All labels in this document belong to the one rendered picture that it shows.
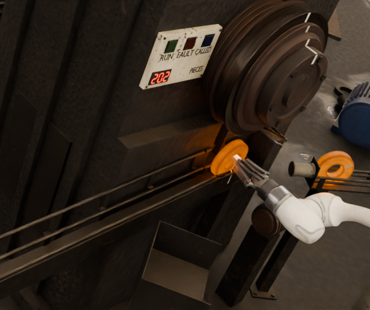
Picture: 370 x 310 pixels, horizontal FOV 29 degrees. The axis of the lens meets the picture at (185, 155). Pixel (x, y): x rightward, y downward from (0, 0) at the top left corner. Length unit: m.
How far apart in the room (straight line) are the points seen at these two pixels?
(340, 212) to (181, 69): 0.75
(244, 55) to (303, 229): 0.61
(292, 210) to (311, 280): 1.12
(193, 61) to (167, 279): 0.66
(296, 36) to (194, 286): 0.81
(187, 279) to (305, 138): 2.40
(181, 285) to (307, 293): 1.27
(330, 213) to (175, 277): 0.59
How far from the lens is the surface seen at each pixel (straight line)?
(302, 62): 2.20
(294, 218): 2.36
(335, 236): 3.80
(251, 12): 2.24
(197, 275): 2.23
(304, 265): 3.51
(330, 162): 2.81
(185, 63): 2.14
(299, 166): 2.78
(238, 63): 2.15
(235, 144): 2.46
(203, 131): 2.40
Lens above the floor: 2.08
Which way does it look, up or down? 33 degrees down
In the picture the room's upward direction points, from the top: 24 degrees clockwise
